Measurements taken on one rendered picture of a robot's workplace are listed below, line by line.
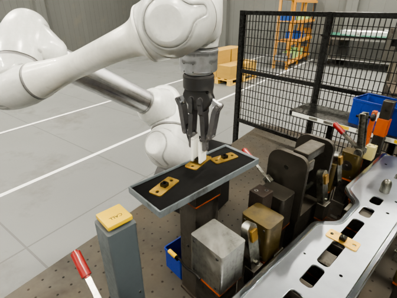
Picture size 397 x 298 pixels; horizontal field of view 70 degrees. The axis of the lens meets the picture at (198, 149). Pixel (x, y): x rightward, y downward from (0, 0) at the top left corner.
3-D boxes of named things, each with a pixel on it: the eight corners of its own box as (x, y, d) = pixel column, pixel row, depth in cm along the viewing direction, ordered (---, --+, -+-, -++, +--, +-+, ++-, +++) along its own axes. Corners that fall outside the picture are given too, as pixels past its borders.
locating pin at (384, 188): (386, 198, 98) (392, 182, 95) (376, 194, 100) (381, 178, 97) (389, 195, 100) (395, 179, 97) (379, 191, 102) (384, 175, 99)
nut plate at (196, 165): (195, 170, 74) (195, 167, 74) (184, 167, 76) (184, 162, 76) (212, 157, 81) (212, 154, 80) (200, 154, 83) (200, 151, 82)
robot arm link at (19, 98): (10, 86, 69) (18, 42, 74) (-39, 106, 75) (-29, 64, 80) (54, 109, 81) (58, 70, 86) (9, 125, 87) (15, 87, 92)
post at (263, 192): (251, 293, 97) (263, 197, 79) (240, 284, 101) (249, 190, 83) (260, 284, 100) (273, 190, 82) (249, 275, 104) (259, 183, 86)
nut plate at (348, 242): (361, 245, 77) (362, 241, 77) (355, 252, 75) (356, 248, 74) (330, 229, 83) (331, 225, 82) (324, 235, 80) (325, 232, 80)
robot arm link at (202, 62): (205, 50, 59) (204, 79, 62) (225, 45, 66) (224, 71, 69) (170, 47, 64) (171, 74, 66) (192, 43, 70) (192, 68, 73)
